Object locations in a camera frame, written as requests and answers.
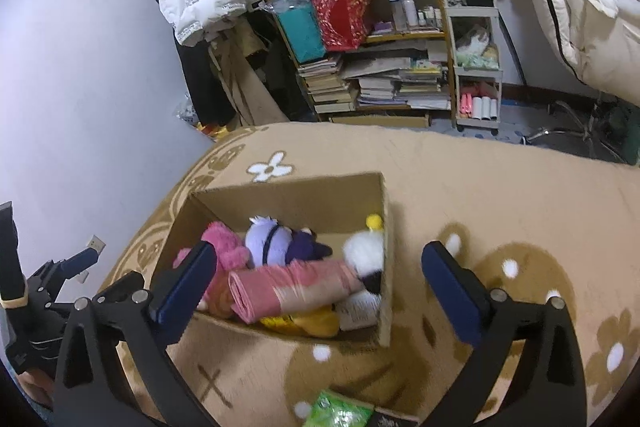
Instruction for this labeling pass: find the white fluffy chick plush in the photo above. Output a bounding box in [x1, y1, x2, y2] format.
[343, 213, 385, 295]

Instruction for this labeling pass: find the pink roll package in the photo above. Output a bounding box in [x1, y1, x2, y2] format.
[228, 260, 364, 324]

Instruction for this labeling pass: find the person's left hand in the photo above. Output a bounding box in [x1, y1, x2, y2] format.
[17, 369, 54, 410]

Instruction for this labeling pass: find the black Face tissue pack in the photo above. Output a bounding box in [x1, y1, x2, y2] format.
[366, 407, 419, 427]

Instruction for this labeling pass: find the green tissue pack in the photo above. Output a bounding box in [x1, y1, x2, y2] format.
[303, 390, 374, 427]

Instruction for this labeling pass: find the red gift bag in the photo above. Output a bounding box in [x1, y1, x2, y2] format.
[312, 0, 371, 52]

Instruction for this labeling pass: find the beige trench coat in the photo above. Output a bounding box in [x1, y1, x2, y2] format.
[208, 17, 288, 127]

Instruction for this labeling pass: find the open cardboard box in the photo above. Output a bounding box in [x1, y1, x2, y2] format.
[150, 172, 394, 349]

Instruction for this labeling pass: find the white rolling cart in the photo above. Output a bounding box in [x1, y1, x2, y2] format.
[445, 0, 503, 135]

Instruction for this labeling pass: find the pink bear plush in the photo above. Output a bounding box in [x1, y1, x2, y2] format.
[198, 221, 250, 320]

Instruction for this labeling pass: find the wooden bookshelf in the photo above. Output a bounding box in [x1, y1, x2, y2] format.
[260, 0, 454, 119]

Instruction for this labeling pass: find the purple haired doll plush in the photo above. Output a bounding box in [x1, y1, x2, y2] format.
[244, 216, 333, 268]

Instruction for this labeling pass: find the teal bag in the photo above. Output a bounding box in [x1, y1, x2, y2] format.
[271, 0, 326, 64]

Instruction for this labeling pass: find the pink swiss roll plush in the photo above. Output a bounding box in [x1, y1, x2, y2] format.
[334, 291, 382, 332]

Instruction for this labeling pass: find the stack of books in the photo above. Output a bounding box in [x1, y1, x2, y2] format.
[298, 39, 451, 115]

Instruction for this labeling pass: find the yellow dog plush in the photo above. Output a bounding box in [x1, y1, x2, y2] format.
[260, 306, 341, 339]

